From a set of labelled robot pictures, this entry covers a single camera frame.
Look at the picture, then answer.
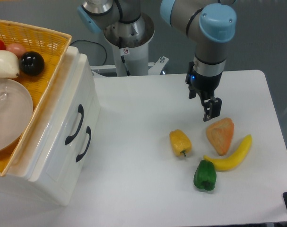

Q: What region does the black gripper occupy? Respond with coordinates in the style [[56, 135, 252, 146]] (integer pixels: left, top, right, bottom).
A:
[[185, 61, 222, 122]]

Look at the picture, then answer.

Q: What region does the green toy bell pepper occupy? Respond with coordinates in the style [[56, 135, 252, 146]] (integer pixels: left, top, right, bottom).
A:
[[193, 160, 217, 191]]

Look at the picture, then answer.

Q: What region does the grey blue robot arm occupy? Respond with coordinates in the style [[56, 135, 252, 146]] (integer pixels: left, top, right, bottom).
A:
[[77, 0, 237, 121]]

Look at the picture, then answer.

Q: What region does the black cable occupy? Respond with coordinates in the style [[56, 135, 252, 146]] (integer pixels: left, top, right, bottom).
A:
[[69, 39, 108, 66]]

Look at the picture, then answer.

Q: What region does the yellow toy banana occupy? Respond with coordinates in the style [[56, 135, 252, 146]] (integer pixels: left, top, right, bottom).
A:
[[203, 134, 252, 172]]

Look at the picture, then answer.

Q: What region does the yellow toy bell pepper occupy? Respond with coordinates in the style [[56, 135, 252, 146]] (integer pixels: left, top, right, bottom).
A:
[[169, 129, 192, 157]]

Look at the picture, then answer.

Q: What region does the orange toy fruit slice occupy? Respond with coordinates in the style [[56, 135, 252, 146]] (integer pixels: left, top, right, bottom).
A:
[[206, 118, 235, 156]]

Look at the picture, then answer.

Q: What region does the black toy ball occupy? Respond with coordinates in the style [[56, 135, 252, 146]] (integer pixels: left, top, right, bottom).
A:
[[19, 51, 45, 76]]

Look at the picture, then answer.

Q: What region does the white drawer cabinet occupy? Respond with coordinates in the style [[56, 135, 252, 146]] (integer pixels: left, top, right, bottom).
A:
[[0, 46, 101, 206]]

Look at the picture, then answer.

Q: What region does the white toy onion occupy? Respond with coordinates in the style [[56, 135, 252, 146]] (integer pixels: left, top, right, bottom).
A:
[[0, 50, 20, 79]]

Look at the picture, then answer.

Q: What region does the white drawer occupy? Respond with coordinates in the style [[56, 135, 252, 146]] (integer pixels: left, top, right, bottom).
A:
[[29, 93, 101, 206], [29, 54, 100, 184]]

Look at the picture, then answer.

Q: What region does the yellow woven basket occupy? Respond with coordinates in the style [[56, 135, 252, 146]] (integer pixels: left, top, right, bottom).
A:
[[0, 19, 72, 176]]

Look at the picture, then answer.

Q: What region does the pink toy fruit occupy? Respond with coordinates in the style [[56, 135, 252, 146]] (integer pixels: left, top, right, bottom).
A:
[[6, 43, 27, 58]]

